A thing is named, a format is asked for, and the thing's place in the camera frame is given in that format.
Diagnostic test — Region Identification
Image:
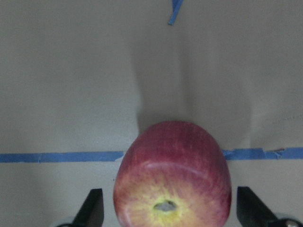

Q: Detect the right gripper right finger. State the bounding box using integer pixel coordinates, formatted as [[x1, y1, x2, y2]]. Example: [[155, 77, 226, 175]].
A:
[[237, 186, 284, 227]]

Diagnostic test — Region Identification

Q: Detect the red yellow apple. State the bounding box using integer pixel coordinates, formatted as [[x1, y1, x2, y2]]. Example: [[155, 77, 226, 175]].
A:
[[113, 121, 232, 227]]

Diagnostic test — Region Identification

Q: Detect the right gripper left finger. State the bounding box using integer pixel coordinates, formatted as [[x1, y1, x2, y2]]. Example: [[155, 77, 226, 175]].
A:
[[72, 188, 104, 227]]

